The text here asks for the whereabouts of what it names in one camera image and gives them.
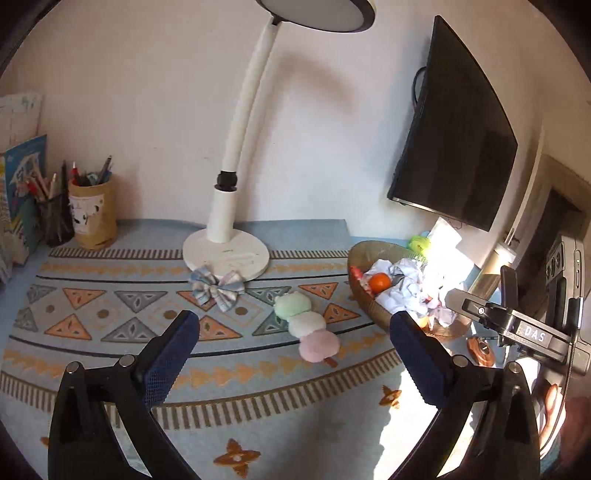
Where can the green tissue pack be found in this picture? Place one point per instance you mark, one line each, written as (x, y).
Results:
(418, 242)

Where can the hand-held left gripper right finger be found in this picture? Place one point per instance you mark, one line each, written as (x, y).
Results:
(418, 360)

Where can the white paper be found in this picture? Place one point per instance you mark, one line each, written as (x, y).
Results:
(392, 267)

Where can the patterned blue mat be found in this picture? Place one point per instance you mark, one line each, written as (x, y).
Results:
(138, 277)

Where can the white desk lamp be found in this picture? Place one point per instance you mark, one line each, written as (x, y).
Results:
(244, 115)

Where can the small orange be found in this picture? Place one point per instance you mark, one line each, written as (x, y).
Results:
(381, 283)

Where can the black mesh pen holder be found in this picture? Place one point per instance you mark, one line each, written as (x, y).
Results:
(55, 221)

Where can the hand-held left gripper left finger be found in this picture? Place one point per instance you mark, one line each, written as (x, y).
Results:
(171, 360)

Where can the plaid fabric bow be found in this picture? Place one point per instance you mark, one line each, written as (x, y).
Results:
(217, 288)

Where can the woven brown basket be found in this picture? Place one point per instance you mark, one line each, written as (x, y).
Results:
(364, 251)

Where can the beige bottle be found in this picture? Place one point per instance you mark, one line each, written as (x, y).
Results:
(496, 265)

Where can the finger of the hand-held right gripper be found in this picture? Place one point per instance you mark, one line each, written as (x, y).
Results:
(455, 302)

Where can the white cloth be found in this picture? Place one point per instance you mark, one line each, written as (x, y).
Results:
(406, 300)

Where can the beige paper pen holder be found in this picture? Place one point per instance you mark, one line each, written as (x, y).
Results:
(92, 221)

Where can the black device on wooden stand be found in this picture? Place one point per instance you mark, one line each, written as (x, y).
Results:
(480, 353)

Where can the three-ball dango plush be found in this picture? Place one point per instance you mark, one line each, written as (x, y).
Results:
(304, 323)

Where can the person's right forearm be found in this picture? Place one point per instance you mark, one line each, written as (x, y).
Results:
(575, 434)

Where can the black wall television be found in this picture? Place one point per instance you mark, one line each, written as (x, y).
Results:
(457, 138)

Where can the bunch of pens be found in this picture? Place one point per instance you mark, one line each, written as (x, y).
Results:
(85, 179)
(51, 184)

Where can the person's right hand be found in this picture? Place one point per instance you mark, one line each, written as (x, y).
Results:
(549, 410)

